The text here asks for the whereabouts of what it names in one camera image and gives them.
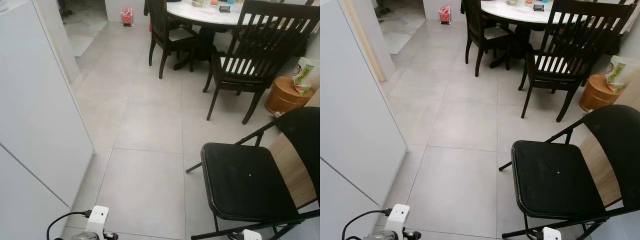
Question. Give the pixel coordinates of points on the red patterned bag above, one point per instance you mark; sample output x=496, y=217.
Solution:
x=445, y=15
x=127, y=17

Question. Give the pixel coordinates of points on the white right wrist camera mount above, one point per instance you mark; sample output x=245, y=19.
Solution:
x=552, y=234
x=252, y=235

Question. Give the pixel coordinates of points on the dark wooden dining chair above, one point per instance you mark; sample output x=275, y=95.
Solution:
x=472, y=20
x=156, y=20
x=595, y=10
x=280, y=12

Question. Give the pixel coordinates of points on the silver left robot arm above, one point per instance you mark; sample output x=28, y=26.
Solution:
x=380, y=236
x=84, y=236

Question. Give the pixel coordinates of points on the clear glass jar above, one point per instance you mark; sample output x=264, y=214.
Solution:
x=513, y=2
x=198, y=2

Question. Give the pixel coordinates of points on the black folding chair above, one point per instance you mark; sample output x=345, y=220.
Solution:
x=245, y=180
x=555, y=180

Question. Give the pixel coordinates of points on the white round dining table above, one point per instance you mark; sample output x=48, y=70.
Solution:
x=200, y=15
x=515, y=12

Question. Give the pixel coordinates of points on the white fridge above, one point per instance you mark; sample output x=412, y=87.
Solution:
x=30, y=100
x=350, y=110

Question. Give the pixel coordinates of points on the green snack bag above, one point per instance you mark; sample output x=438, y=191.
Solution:
x=304, y=72
x=617, y=70

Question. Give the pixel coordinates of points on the orange round wooden stool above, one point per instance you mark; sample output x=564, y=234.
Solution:
x=282, y=97
x=595, y=95

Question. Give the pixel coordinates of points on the light wooden board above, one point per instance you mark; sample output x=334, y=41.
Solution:
x=600, y=170
x=292, y=170

